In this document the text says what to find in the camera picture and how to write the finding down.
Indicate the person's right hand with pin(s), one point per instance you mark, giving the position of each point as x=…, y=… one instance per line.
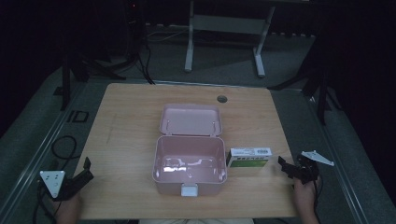
x=305, y=199

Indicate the pink storage box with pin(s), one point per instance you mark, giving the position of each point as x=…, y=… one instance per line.
x=190, y=150

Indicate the person's left hand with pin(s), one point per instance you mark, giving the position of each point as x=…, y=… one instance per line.
x=67, y=209

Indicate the white metal table frame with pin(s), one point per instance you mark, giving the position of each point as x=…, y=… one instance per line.
x=229, y=37

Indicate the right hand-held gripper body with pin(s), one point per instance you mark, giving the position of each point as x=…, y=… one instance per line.
x=308, y=166

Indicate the black tripod stand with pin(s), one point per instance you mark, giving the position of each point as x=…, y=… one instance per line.
x=90, y=62
x=314, y=87

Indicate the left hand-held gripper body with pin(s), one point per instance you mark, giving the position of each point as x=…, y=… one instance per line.
x=57, y=185

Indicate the green and white medicine box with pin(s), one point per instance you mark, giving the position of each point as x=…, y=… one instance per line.
x=248, y=157

